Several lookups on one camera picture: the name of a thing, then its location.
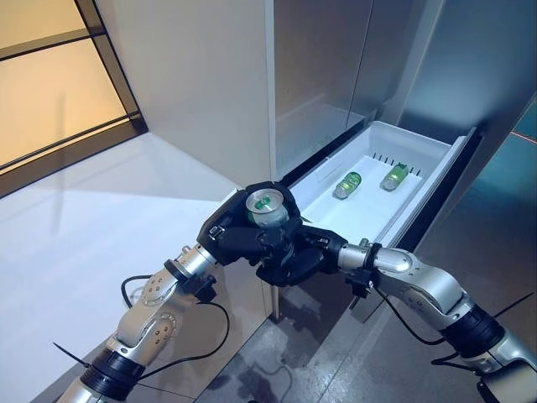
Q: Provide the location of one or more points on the dark framed window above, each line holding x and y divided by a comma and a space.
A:
54, 92

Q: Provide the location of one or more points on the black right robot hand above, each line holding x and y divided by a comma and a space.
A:
310, 260

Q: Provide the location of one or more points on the stainless steel fridge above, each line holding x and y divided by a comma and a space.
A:
314, 63

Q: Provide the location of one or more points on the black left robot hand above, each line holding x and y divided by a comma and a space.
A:
235, 243

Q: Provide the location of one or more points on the light green drink bottle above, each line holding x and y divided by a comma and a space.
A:
395, 176

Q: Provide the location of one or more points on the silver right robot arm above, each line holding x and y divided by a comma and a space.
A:
432, 289

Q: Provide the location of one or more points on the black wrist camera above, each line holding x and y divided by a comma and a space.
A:
360, 287
201, 287

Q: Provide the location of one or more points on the white tall side panel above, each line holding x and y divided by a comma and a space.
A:
189, 75

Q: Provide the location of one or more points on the white counter cabinet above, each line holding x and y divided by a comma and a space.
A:
84, 235

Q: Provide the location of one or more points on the green bottle left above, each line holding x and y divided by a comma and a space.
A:
347, 185

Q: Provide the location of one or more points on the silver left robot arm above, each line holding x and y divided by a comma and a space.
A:
147, 319

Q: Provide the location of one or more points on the white plastic fridge drawer bin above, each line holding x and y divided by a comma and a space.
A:
398, 142

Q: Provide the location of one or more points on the tall green beer can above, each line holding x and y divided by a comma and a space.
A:
266, 207

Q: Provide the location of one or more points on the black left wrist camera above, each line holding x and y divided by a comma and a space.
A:
201, 287

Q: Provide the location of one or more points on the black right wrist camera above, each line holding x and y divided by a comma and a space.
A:
360, 287

